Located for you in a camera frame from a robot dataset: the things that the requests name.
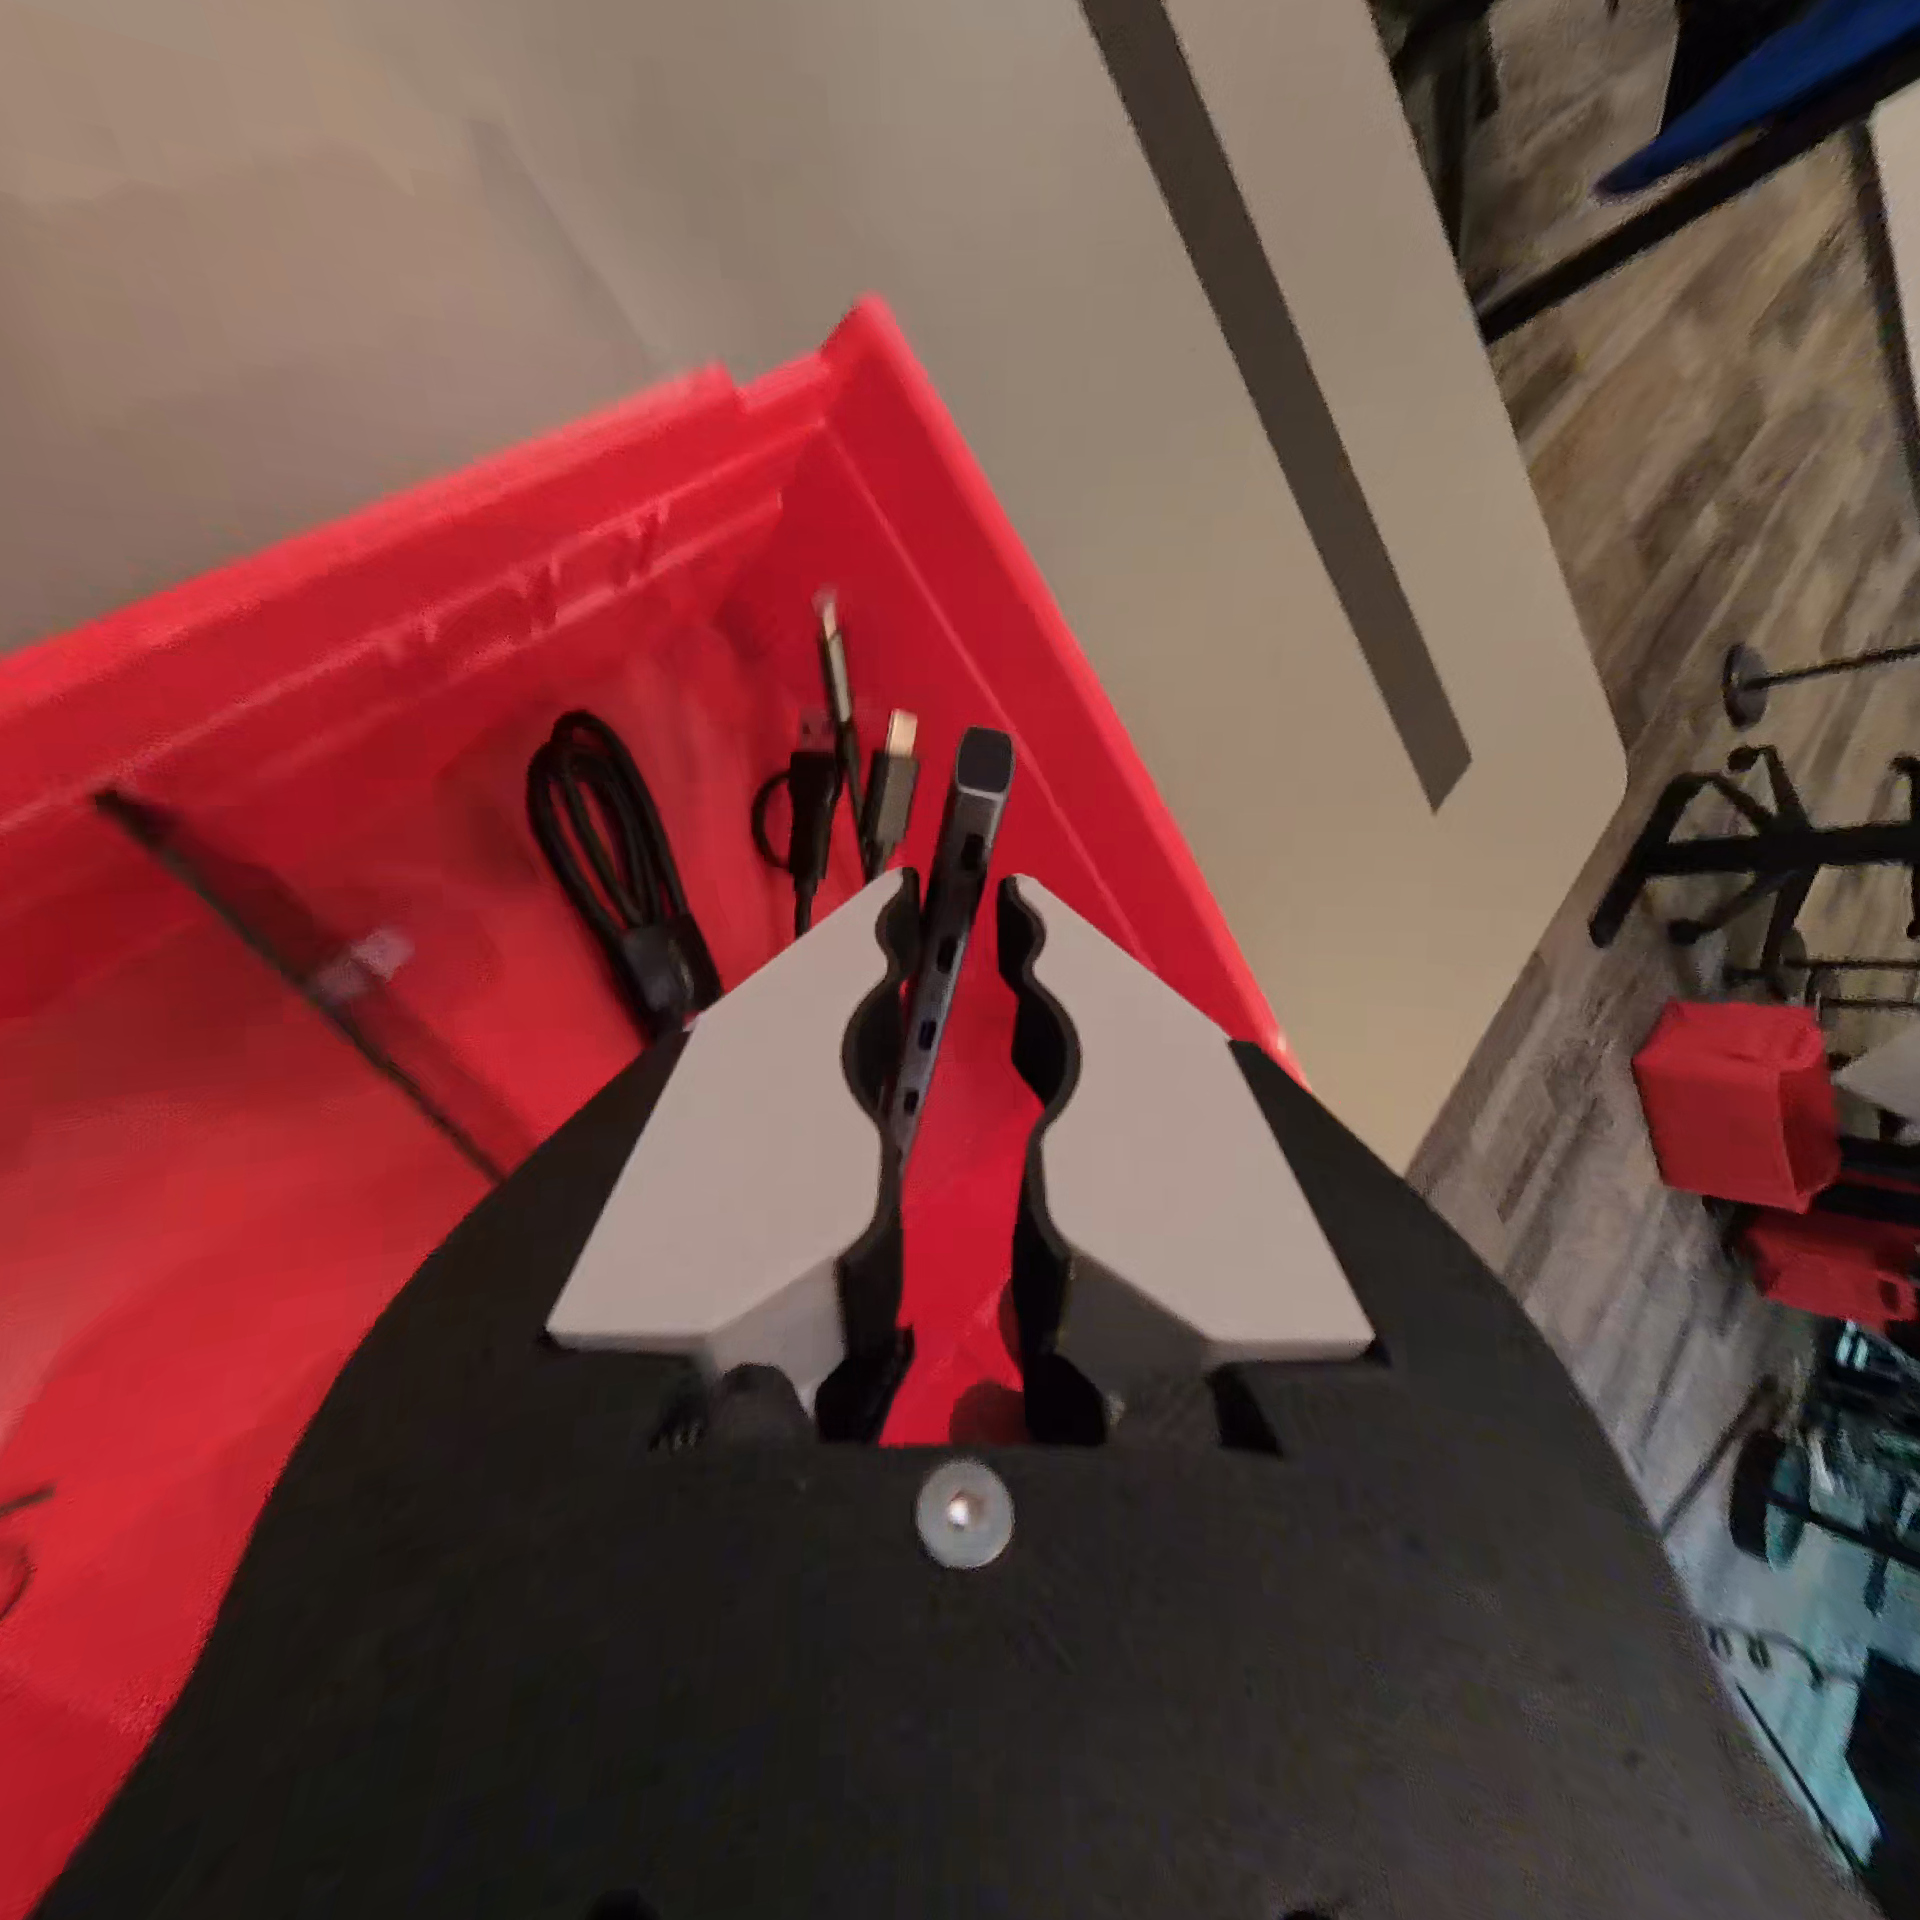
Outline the black hub cable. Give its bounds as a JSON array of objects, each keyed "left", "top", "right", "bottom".
[{"left": 751, "top": 586, "right": 932, "bottom": 931}]

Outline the red storage box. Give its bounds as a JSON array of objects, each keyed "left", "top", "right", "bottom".
[
  {"left": 1637, "top": 995, "right": 1838, "bottom": 1207},
  {"left": 1746, "top": 1200, "right": 1920, "bottom": 1327}
]

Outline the red plastic bin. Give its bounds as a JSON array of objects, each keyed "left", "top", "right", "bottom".
[{"left": 0, "top": 291, "right": 1302, "bottom": 1838}]

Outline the black metal frame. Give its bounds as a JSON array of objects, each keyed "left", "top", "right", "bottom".
[{"left": 1584, "top": 636, "right": 1920, "bottom": 962}]

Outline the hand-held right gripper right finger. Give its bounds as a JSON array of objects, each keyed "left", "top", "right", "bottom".
[{"left": 996, "top": 874, "right": 1380, "bottom": 1411}]

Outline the black bin divider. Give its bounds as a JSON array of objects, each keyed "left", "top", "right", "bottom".
[{"left": 90, "top": 786, "right": 519, "bottom": 1177}]

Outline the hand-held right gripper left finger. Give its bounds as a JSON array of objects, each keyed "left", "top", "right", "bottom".
[{"left": 547, "top": 870, "right": 919, "bottom": 1427}]

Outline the black usb-c cable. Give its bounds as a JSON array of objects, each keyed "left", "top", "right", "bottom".
[{"left": 527, "top": 707, "right": 726, "bottom": 1027}]

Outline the grey usb hub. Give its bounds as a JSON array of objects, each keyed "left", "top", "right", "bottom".
[{"left": 886, "top": 726, "right": 1023, "bottom": 1177}]

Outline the black twist tie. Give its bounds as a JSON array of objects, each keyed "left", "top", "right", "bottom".
[{"left": 0, "top": 1475, "right": 56, "bottom": 1621}]

